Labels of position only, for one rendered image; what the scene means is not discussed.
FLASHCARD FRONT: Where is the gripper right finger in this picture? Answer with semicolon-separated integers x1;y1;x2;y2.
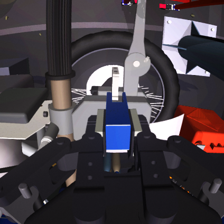
130;108;224;203

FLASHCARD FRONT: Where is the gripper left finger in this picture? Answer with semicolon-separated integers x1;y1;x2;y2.
0;109;106;209

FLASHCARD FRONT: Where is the blue gauge block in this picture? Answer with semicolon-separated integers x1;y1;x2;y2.
104;91;132;153

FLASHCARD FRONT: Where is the grey barrel adjuster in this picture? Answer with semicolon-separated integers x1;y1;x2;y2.
38;122;60;154

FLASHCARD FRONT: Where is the grey lever perch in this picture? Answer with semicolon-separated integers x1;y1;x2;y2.
48;91;152;142

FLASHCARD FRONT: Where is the black reach knob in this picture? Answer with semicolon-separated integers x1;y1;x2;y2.
89;86;100;96

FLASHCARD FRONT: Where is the grey clutch lever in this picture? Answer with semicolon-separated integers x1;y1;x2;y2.
123;0;152;97

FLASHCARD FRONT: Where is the white slotted block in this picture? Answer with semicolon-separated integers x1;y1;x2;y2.
111;66;120;101

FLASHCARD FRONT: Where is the white dirt motorcycle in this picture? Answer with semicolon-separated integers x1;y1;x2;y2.
0;31;184;170

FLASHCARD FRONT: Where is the red tool cart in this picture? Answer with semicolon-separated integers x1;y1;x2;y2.
121;0;224;12

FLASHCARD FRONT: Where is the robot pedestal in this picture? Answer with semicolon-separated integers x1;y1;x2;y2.
162;16;224;83

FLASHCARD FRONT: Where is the black handlebar grip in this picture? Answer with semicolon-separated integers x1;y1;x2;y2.
44;0;76;80

